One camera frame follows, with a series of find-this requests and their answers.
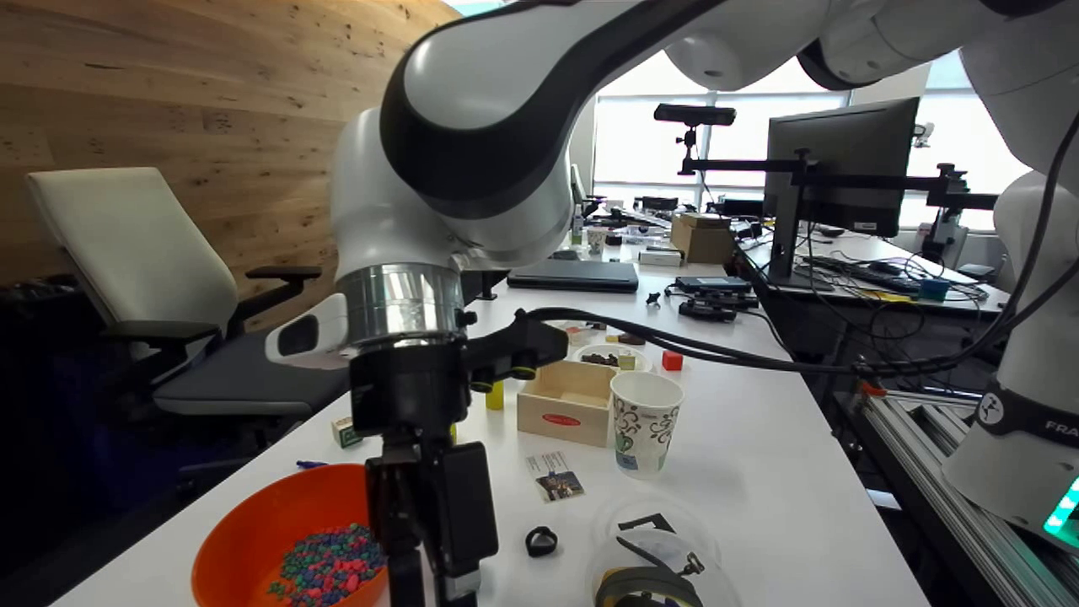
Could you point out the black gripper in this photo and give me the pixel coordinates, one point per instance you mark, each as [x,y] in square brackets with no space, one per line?
[424,487]

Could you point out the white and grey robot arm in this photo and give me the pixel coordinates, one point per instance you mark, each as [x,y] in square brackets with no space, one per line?
[464,162]

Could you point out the colourful beads in bowl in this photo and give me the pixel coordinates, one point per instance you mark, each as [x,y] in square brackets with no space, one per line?
[330,568]

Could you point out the small printed photo card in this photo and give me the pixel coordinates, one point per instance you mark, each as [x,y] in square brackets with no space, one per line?
[553,476]

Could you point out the small patterned cube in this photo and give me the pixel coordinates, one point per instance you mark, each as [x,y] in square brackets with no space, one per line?
[347,432]

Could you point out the roll of tape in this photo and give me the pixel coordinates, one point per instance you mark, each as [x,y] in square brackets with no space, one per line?
[647,589]

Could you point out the orange plastic bowl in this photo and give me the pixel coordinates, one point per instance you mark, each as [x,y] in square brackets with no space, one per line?
[241,556]

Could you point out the yellow upright block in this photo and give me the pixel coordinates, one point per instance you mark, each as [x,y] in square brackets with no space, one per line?
[496,397]

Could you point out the clear plastic lid with items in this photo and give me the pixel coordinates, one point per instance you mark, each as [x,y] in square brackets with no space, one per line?
[664,538]

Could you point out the small wooden box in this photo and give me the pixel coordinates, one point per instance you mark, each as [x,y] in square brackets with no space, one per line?
[567,404]

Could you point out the patterned paper cup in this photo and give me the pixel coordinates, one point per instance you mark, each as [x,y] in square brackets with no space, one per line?
[641,418]

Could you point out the red cube block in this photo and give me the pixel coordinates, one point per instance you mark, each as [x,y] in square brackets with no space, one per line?
[674,361]

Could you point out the closed grey laptop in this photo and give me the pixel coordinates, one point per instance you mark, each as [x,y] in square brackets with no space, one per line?
[578,275]

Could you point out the black device on table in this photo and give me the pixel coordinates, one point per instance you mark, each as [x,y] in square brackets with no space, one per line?
[707,307]

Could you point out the white office chair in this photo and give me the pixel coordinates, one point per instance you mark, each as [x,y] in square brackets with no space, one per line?
[161,280]

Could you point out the cardboard box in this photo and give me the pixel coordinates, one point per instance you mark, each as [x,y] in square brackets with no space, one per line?
[704,236]

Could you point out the black computer monitor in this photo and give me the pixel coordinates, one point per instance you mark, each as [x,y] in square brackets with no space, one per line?
[864,140]

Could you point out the small black ring object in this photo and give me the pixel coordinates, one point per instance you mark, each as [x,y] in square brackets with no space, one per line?
[540,542]

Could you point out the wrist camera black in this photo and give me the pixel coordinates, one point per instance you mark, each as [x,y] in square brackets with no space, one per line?
[514,351]

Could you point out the aluminium rail frame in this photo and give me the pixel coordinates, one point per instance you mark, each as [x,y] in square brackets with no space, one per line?
[957,495]

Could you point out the black camera on mount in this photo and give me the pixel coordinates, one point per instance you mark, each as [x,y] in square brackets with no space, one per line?
[693,115]

